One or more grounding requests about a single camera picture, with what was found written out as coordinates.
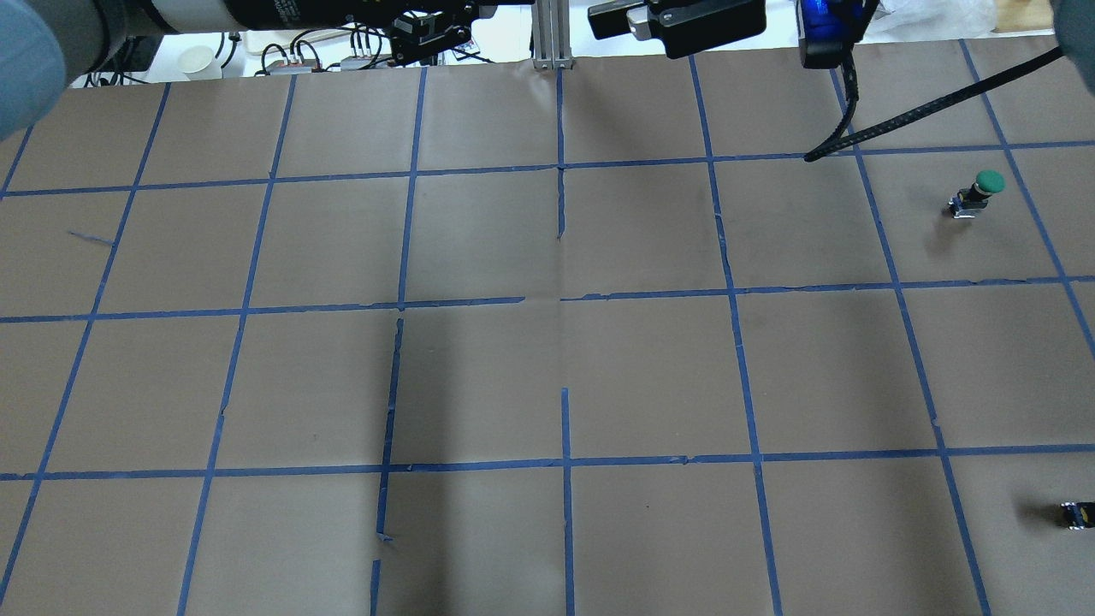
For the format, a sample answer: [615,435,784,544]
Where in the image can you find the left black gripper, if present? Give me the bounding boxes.
[388,1,498,67]

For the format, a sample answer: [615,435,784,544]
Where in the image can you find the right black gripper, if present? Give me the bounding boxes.
[587,1,880,69]

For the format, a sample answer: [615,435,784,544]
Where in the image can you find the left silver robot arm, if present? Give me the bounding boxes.
[1,1,497,138]

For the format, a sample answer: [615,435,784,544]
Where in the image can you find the green push button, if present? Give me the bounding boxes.
[947,170,1006,221]

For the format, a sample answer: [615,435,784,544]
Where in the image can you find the white paper cup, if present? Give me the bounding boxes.
[176,46,222,81]

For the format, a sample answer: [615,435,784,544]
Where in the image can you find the black corrugated cable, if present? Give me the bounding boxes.
[804,47,1067,163]

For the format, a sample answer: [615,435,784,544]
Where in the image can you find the aluminium frame post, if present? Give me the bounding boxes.
[530,0,574,71]

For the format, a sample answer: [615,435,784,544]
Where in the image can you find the black switch block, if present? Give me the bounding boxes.
[1059,500,1095,530]

